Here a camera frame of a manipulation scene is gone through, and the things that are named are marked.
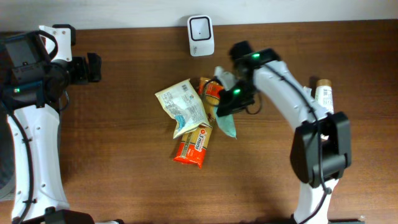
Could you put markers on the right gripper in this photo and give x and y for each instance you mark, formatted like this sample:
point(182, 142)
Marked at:
point(224, 108)

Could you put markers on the small teal tissue pack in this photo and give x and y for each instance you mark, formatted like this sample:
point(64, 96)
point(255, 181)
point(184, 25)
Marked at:
point(307, 90)

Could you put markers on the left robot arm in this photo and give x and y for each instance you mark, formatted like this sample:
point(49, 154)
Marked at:
point(36, 68)

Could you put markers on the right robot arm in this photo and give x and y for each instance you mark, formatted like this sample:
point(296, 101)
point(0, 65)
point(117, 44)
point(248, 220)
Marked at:
point(321, 148)

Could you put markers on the grey plastic mesh basket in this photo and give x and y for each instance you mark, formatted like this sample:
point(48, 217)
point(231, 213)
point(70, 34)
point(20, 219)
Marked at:
point(8, 178)

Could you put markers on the orange spaghetti package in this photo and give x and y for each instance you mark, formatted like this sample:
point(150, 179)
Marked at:
point(193, 146)

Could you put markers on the teal wet wipes pack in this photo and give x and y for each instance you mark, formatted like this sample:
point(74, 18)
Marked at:
point(226, 124)

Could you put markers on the white tube with cork cap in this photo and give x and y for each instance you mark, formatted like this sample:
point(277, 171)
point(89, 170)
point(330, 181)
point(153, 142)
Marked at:
point(323, 94)

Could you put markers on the white snack bag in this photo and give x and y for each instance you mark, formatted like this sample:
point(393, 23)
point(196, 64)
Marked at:
point(182, 103)

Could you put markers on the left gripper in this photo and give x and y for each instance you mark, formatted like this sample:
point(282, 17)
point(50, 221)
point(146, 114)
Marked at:
point(85, 76)

